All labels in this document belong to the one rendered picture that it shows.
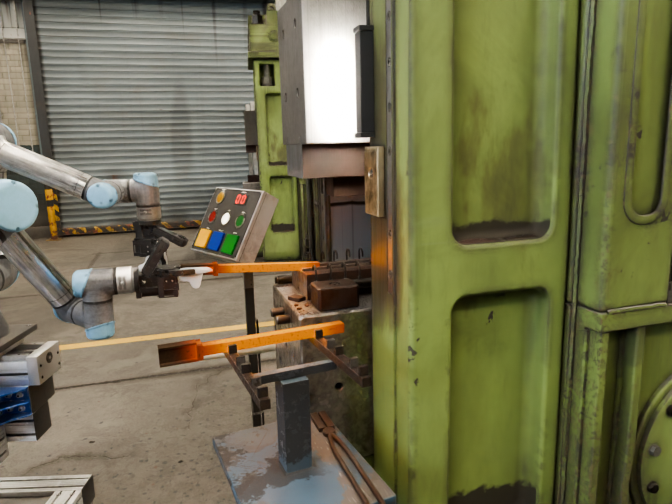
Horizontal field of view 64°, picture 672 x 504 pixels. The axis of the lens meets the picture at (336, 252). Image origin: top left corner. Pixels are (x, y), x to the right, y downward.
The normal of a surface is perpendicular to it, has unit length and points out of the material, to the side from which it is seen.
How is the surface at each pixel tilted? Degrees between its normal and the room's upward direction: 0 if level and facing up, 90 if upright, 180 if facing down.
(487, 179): 89
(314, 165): 90
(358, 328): 90
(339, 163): 90
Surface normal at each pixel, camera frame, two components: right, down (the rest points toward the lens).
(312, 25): 0.30, 0.18
